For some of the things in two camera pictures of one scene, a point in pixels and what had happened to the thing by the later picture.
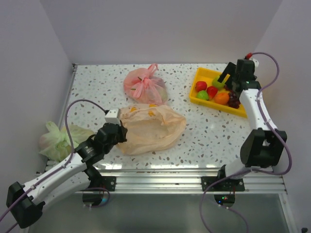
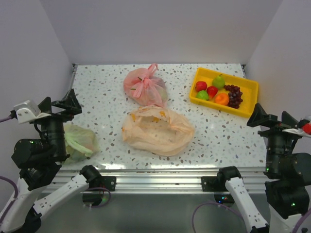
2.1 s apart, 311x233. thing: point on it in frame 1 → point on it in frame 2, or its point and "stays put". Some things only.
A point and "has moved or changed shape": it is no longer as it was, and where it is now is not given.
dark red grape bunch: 233,101 stays put
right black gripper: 230,70 → 259,116
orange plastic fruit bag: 149,127 has moved or changed shape
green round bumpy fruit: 202,94 stays put
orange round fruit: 222,98 stays put
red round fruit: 200,86 stays put
